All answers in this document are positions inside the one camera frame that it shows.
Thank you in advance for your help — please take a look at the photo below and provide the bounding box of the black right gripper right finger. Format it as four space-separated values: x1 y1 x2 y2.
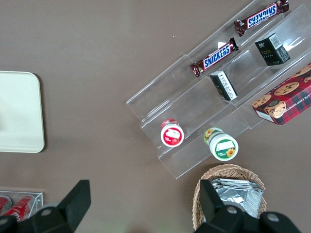
194 179 245 233

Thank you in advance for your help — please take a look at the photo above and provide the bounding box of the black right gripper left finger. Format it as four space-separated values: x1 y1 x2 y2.
31 179 92 233

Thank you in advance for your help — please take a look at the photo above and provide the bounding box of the aluminium foil tray stack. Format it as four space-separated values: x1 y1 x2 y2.
209 178 265 219

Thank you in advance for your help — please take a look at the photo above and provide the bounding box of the light wicker basket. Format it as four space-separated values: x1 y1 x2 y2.
192 164 268 233

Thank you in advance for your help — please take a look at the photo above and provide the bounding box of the beige rectangular tray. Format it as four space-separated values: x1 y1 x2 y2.
0 71 46 153

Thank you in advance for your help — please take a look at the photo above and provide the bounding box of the clear acrylic bottle rack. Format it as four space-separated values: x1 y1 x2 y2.
0 191 44 223

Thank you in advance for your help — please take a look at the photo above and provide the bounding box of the green lidded cup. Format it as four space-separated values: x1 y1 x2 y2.
203 127 239 162

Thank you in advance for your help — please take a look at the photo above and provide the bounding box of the red lidded cup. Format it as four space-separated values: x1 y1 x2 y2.
160 118 185 148

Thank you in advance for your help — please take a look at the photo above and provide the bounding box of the clear acrylic stepped stand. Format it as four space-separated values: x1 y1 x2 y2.
125 0 311 180

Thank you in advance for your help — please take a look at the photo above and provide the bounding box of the small black box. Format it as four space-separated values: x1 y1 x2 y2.
254 33 291 67
209 70 238 101

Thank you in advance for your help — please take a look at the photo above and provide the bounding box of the red tartan cookie box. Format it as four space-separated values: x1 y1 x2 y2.
252 62 311 126

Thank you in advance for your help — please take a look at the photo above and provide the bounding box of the Snickers chocolate bar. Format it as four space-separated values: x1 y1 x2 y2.
190 37 239 78
233 0 290 37

